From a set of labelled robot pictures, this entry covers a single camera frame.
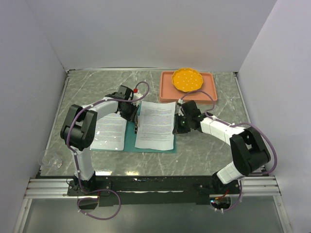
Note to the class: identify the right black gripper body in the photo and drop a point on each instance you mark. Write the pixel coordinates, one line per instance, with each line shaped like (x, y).
(182, 125)

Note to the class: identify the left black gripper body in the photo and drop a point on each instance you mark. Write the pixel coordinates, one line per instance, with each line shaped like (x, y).
(129, 111)

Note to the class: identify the printed paper sheet top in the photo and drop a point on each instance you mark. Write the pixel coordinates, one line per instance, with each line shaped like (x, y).
(109, 133)

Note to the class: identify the printed paper sheet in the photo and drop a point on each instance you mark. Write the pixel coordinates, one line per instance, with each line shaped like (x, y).
(155, 126)
(109, 133)

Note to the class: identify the teal file folder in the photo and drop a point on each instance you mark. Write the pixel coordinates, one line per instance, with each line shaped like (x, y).
(130, 139)

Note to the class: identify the printed paper sheet bottom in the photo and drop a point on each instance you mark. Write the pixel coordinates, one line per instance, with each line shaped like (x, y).
(155, 126)

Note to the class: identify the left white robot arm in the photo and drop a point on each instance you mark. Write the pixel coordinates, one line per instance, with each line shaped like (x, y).
(78, 130)

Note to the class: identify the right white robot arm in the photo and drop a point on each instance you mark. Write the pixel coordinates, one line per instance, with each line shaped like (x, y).
(248, 149)

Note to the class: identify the silver folder clip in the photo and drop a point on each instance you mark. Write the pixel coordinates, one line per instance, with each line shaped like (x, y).
(136, 123)

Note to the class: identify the orange dotted plate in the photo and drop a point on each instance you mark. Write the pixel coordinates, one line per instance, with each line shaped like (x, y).
(187, 80)

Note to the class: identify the clear glass cup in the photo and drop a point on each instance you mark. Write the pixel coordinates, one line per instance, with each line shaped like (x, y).
(50, 158)

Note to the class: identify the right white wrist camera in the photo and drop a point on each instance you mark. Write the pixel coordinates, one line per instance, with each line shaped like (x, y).
(178, 109)

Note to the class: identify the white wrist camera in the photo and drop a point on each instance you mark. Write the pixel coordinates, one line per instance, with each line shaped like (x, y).
(178, 109)
(136, 97)

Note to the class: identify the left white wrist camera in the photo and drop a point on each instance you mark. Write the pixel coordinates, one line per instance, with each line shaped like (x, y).
(136, 97)

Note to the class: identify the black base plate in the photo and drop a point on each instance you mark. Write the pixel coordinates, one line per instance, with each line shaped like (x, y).
(114, 190)

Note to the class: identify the aluminium frame rail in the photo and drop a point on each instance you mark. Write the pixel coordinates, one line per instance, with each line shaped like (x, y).
(64, 188)

